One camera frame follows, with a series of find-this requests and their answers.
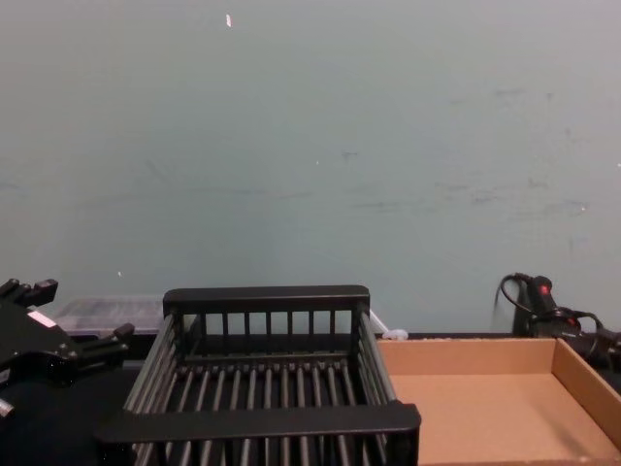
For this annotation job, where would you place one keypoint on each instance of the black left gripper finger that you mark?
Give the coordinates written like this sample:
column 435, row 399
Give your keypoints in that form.
column 104, row 347
column 34, row 291

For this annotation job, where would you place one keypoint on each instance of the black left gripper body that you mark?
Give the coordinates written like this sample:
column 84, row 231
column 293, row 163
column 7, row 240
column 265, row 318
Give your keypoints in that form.
column 34, row 340

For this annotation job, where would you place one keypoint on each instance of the clear plastic case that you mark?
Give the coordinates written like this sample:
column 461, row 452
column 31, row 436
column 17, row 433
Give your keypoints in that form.
column 107, row 315

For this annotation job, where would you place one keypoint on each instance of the black table cloth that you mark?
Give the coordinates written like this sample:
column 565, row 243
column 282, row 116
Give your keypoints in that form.
column 140, row 347

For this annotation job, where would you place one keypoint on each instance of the black rack with steel bars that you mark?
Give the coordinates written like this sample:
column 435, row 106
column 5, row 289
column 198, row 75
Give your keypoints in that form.
column 267, row 388

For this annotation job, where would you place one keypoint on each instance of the small white three-armed plastic piece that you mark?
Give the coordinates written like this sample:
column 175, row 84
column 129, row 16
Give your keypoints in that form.
column 395, row 335

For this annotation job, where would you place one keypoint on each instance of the shallow brown cardboard tray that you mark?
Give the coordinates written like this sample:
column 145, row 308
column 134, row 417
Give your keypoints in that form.
column 475, row 408

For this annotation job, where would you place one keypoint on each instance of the plain pale wall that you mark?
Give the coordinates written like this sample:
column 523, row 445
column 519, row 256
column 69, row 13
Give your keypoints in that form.
column 310, row 145

